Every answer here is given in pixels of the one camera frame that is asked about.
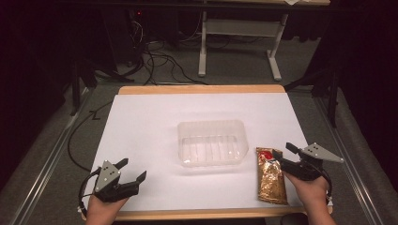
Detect dark computer tower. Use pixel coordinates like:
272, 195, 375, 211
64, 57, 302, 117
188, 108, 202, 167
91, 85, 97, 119
101, 8, 148, 68

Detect gold snack packet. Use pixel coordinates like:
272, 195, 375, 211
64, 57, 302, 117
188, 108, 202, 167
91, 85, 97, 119
255, 146, 289, 206

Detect metal floor rail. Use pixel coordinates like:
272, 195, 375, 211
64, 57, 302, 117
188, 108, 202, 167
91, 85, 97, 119
8, 87, 96, 225
314, 96, 382, 225

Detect person's right hand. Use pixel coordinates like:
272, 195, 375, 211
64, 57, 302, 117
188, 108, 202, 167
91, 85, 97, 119
283, 170, 330, 214

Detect black stand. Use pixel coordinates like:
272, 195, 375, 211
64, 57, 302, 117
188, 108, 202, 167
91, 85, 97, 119
69, 58, 99, 117
283, 67, 342, 128

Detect right hand-held gripper cable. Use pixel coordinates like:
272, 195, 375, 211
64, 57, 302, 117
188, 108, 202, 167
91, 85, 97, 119
313, 165, 333, 204

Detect hand-held gripper cable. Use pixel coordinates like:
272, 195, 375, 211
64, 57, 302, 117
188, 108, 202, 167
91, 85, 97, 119
77, 168, 102, 218
313, 165, 333, 204

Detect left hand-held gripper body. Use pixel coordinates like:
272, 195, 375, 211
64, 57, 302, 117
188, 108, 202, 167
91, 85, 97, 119
93, 159, 141, 203

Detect clear plastic container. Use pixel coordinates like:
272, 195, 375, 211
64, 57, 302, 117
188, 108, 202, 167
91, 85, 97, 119
176, 119, 250, 169

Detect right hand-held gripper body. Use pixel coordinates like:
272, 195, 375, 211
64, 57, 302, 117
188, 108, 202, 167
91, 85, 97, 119
281, 142, 344, 182

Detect white paper sheet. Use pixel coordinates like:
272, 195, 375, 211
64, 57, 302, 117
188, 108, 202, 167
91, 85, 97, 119
83, 92, 310, 212

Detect person's left hand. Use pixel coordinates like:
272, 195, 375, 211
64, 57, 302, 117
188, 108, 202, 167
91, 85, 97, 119
85, 194, 130, 225

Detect left hand-held gripper cable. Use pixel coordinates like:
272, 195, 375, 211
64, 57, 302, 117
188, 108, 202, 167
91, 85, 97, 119
77, 168, 102, 218

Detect white desk frame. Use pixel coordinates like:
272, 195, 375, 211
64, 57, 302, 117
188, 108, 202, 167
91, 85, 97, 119
197, 11, 289, 83

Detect bundle of black cables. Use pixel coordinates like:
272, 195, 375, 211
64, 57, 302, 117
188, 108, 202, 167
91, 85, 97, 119
125, 18, 208, 86

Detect black floor cable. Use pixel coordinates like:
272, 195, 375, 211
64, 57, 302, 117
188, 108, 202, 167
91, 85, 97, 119
67, 100, 115, 173

